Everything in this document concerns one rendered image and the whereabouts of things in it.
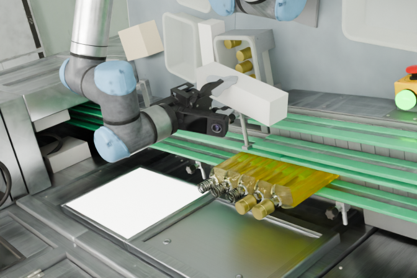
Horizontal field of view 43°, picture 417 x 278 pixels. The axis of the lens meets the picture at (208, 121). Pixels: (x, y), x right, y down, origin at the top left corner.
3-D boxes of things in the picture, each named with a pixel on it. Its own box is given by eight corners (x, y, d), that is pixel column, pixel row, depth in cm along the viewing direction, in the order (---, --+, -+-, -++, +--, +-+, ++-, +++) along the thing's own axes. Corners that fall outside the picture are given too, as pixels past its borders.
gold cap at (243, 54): (244, 46, 163) (234, 50, 160) (252, 46, 160) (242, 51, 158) (246, 57, 164) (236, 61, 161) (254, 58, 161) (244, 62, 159)
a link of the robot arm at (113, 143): (108, 133, 99) (115, 171, 103) (154, 113, 106) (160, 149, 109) (87, 121, 105) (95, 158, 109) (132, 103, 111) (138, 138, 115)
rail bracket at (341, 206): (357, 208, 137) (325, 232, 129) (354, 184, 135) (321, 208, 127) (370, 211, 134) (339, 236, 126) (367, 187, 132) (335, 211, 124)
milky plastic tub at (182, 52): (183, 63, 196) (165, 70, 191) (180, 5, 185) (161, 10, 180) (215, 77, 185) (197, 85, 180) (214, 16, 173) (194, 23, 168)
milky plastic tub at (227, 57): (243, 95, 174) (224, 104, 169) (231, 28, 167) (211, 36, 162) (283, 100, 161) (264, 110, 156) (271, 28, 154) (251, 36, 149)
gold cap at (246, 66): (244, 59, 165) (234, 63, 163) (252, 60, 163) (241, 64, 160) (245, 70, 166) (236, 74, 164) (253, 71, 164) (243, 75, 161)
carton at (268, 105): (214, 61, 132) (196, 68, 128) (288, 93, 116) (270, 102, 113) (214, 83, 135) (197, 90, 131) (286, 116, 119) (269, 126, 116)
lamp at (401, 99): (400, 106, 122) (393, 110, 120) (398, 87, 121) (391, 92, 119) (418, 108, 119) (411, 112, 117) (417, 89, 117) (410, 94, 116)
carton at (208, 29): (218, 85, 183) (205, 91, 180) (211, 18, 173) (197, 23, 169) (230, 89, 179) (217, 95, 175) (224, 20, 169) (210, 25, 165)
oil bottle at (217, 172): (261, 158, 159) (208, 188, 146) (258, 141, 157) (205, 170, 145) (275, 161, 154) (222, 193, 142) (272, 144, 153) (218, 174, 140)
